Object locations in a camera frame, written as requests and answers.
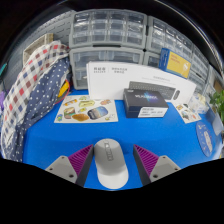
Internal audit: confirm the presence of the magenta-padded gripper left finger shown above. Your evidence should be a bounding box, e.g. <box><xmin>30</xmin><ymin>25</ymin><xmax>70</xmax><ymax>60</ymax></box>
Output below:
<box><xmin>44</xmin><ymin>144</ymin><xmax>95</xmax><ymax>188</ymax></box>

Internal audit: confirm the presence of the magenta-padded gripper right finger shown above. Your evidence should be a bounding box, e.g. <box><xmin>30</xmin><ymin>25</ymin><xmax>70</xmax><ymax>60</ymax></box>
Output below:
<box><xmin>133</xmin><ymin>144</ymin><xmax>182</xmax><ymax>187</ymax></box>

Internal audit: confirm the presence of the grey white computer mouse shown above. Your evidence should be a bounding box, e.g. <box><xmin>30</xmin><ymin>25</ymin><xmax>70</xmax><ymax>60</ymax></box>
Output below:
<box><xmin>93</xmin><ymin>138</ymin><xmax>130</xmax><ymax>190</ymax></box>

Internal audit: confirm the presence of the round blue printed mouse pad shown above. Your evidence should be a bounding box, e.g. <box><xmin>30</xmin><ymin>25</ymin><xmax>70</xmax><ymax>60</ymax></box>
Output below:
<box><xmin>195</xmin><ymin>120</ymin><xmax>214</xmax><ymax>158</ymax></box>

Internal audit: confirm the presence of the large cartoon sticker sheet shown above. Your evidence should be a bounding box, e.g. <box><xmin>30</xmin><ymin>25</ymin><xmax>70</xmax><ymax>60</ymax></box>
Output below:
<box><xmin>54</xmin><ymin>95</ymin><xmax>120</xmax><ymax>124</ymax></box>

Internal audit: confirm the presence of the small cartoon sticker sheet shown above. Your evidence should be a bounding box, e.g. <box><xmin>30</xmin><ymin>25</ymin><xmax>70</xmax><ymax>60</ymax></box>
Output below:
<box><xmin>174</xmin><ymin>103</ymin><xmax>203</xmax><ymax>125</ymax></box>

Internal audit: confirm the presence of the dark blue product box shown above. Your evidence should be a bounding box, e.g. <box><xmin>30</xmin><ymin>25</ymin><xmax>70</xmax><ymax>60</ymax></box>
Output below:
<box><xmin>122</xmin><ymin>88</ymin><xmax>170</xmax><ymax>119</ymax></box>

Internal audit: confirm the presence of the clear plastic box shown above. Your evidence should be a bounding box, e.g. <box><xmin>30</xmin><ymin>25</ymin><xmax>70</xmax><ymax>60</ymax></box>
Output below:
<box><xmin>188</xmin><ymin>92</ymin><xmax>210</xmax><ymax>115</ymax></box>

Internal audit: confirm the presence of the yellow plastic object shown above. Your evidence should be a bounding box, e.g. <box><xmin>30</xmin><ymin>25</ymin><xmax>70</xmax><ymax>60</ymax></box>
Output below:
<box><xmin>57</xmin><ymin>79</ymin><xmax>71</xmax><ymax>99</ymax></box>

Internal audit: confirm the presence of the green potted plant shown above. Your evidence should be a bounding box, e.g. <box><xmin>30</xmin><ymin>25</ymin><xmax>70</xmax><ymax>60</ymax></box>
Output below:
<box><xmin>209</xmin><ymin>89</ymin><xmax>224</xmax><ymax>125</ymax></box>

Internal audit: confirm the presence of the white keyboard packaging box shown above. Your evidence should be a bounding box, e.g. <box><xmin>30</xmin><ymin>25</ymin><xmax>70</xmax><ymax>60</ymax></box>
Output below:
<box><xmin>86</xmin><ymin>60</ymin><xmax>198</xmax><ymax>110</ymax></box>

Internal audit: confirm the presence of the red blue checked cloth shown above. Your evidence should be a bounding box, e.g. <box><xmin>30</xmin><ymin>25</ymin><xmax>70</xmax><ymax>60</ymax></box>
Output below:
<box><xmin>0</xmin><ymin>40</ymin><xmax>72</xmax><ymax>148</ymax></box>

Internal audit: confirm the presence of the yellow and blue box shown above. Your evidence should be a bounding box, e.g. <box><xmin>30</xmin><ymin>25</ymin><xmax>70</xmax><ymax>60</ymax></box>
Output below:
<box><xmin>158</xmin><ymin>47</ymin><xmax>192</xmax><ymax>80</ymax></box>

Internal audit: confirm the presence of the beige wooden frame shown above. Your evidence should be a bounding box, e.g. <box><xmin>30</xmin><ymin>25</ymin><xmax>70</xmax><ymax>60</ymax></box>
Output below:
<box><xmin>22</xmin><ymin>32</ymin><xmax>55</xmax><ymax>65</ymax></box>

